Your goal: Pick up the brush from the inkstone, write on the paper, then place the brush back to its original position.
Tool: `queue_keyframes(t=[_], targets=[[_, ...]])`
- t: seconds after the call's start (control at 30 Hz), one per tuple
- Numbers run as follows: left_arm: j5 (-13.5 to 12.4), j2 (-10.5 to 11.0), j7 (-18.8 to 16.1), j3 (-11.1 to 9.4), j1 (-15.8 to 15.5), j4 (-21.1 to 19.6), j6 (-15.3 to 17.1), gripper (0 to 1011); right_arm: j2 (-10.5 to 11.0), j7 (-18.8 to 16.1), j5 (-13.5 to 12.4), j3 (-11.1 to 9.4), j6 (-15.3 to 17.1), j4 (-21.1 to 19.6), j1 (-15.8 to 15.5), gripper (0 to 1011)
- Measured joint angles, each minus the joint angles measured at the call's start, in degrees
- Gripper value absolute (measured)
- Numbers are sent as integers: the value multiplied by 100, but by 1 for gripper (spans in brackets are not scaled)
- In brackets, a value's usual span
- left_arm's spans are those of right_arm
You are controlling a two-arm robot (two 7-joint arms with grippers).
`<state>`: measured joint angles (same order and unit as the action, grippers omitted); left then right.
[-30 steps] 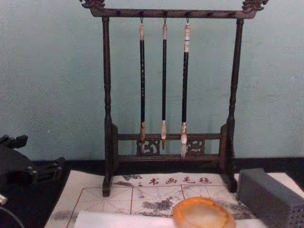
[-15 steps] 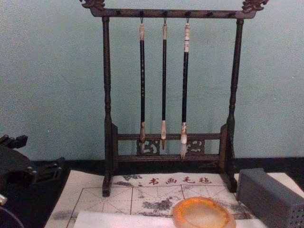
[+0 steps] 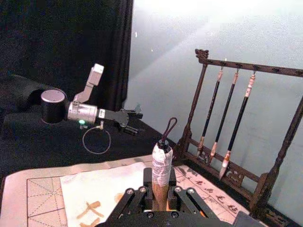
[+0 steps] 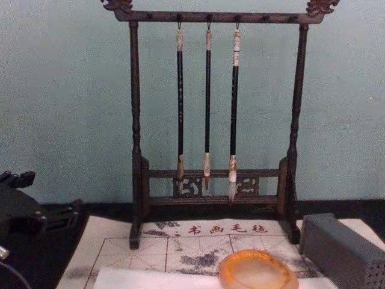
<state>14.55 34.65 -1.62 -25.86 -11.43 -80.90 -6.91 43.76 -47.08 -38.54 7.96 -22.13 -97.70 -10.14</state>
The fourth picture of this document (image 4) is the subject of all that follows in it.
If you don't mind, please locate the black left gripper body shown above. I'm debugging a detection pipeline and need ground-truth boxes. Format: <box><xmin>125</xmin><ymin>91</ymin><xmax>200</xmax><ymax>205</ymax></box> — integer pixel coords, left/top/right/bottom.
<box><xmin>0</xmin><ymin>186</ymin><xmax>48</xmax><ymax>242</ymax></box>

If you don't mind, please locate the black table cloth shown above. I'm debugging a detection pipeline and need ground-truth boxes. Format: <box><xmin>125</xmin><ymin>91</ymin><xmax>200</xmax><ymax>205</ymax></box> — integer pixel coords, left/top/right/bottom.
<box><xmin>0</xmin><ymin>199</ymin><xmax>385</xmax><ymax>289</ymax></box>

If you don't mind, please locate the white felt mat red grid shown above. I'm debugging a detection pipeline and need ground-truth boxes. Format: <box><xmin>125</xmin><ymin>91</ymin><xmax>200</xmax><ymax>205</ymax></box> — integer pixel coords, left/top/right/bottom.
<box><xmin>55</xmin><ymin>214</ymin><xmax>385</xmax><ymax>289</ymax></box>

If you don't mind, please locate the white paper sheet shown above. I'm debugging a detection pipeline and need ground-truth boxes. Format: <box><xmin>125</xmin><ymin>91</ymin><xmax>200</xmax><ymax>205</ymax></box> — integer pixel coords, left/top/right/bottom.
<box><xmin>93</xmin><ymin>266</ymin><xmax>340</xmax><ymax>289</ymax></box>

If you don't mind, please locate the dark carved wooden brush rack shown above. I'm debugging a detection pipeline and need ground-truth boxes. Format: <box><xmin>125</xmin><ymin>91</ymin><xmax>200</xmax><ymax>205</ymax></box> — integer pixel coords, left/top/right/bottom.
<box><xmin>100</xmin><ymin>0</ymin><xmax>341</xmax><ymax>250</ymax></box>

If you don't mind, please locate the calligraphy brush with brown tip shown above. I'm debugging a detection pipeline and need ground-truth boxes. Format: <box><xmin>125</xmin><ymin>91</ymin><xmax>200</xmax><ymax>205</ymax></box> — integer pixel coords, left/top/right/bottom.
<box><xmin>175</xmin><ymin>21</ymin><xmax>188</xmax><ymax>195</ymax></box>

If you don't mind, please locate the thin calligraphy brush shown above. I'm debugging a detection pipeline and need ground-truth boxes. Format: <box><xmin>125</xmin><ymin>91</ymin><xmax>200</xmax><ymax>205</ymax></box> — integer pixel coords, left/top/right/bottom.
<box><xmin>203</xmin><ymin>21</ymin><xmax>213</xmax><ymax>191</ymax></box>

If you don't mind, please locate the round orange dish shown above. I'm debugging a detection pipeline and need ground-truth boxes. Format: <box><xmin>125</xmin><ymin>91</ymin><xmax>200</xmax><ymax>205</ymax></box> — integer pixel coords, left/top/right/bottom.
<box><xmin>217</xmin><ymin>249</ymin><xmax>300</xmax><ymax>289</ymax></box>

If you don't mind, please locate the calligraphy brush with white tip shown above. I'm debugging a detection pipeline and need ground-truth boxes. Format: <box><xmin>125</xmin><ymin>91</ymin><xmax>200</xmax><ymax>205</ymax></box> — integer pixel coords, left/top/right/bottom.
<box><xmin>228</xmin><ymin>21</ymin><xmax>242</xmax><ymax>203</ymax></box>

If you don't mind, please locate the dark grey rectangular block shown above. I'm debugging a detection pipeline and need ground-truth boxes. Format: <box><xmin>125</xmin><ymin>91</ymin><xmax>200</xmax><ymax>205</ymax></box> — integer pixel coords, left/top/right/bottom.
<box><xmin>298</xmin><ymin>213</ymin><xmax>385</xmax><ymax>289</ymax></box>

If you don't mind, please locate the thin dark cable silver plug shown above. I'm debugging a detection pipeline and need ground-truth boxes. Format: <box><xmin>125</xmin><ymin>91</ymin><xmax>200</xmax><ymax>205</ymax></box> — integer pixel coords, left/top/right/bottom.
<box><xmin>0</xmin><ymin>244</ymin><xmax>31</xmax><ymax>289</ymax></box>

